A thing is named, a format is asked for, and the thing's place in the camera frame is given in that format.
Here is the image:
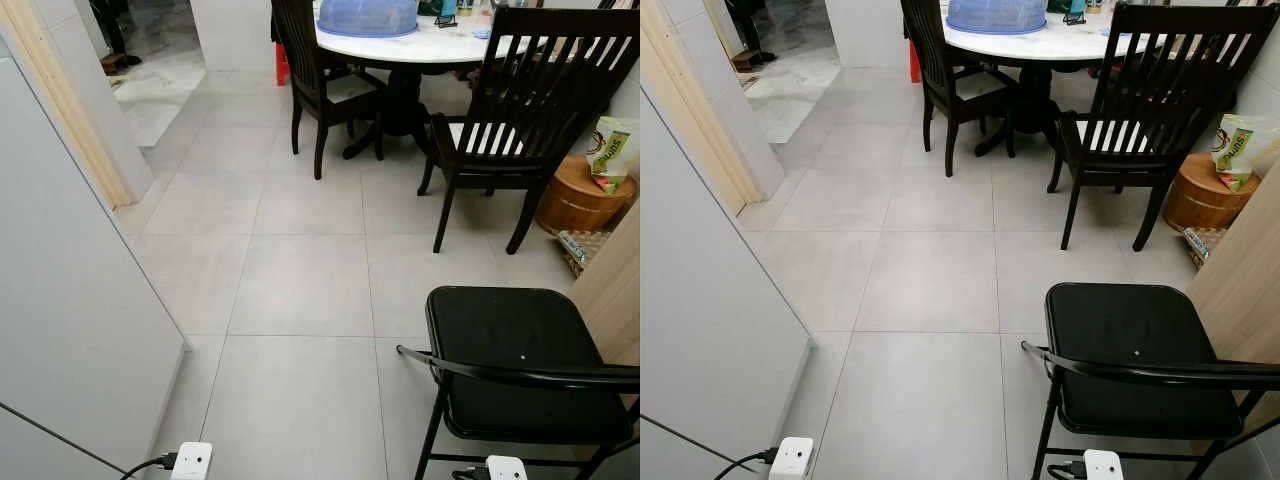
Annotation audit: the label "black folding chair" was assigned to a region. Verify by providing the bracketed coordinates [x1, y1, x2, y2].
[1021, 282, 1280, 480]
[396, 285, 641, 480]

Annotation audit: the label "dark wooden dining chair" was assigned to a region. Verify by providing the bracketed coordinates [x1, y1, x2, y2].
[900, 0, 1019, 179]
[270, 0, 387, 182]
[417, 7, 641, 256]
[1047, 3, 1280, 253]

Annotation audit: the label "blue plastic food cover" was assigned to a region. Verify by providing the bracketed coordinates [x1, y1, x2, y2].
[945, 0, 1048, 36]
[317, 0, 420, 39]

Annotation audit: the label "round white dining table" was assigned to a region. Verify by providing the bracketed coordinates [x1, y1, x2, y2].
[314, 0, 566, 161]
[942, 0, 1201, 159]

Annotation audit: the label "cardboard egg tray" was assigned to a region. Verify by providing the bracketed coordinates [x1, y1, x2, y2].
[1183, 226, 1229, 271]
[556, 229, 604, 278]

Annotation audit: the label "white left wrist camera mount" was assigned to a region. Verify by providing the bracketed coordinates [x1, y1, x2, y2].
[170, 441, 214, 480]
[768, 436, 815, 480]

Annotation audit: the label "person legs dark trousers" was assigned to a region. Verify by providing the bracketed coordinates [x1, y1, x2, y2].
[88, 0, 143, 76]
[725, 0, 773, 71]

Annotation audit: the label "light wooden door frame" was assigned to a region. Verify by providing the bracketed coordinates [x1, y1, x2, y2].
[0, 0, 138, 210]
[640, 0, 766, 216]

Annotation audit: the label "light wooden board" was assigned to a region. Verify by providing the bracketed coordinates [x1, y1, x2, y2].
[1187, 160, 1280, 421]
[568, 200, 641, 409]

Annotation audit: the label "green snack bag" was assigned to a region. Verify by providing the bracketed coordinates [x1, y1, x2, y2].
[588, 117, 639, 197]
[1212, 113, 1280, 193]

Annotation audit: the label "round wooden stool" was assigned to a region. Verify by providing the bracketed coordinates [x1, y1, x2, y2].
[535, 154, 639, 237]
[1163, 152, 1263, 233]

